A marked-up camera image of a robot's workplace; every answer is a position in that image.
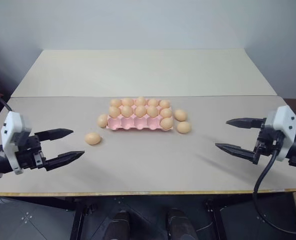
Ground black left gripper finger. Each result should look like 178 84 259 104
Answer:
45 150 85 172
34 128 75 143

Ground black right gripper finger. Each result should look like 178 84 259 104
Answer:
225 117 265 130
214 142 258 165

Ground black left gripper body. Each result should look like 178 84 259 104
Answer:
14 134 49 172

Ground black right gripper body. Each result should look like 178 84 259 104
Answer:
252 117 288 166

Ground pink plastic egg tray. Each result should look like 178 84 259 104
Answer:
106 98 175 132

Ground black metal table leg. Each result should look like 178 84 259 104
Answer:
204 198 226 240
69 199 93 240

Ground dark rounded shape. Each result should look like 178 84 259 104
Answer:
105 210 131 240
166 208 198 240

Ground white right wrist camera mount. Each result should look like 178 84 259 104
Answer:
266 105 296 161

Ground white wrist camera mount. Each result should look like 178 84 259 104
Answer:
1 111 32 176
266 105 296 161

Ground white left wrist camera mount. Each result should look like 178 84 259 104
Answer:
1 111 32 176

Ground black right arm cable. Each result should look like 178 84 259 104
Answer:
252 147 296 236

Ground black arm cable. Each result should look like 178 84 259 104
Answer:
252 147 296 236
0 89 13 113

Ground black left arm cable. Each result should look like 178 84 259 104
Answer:
0 89 13 113

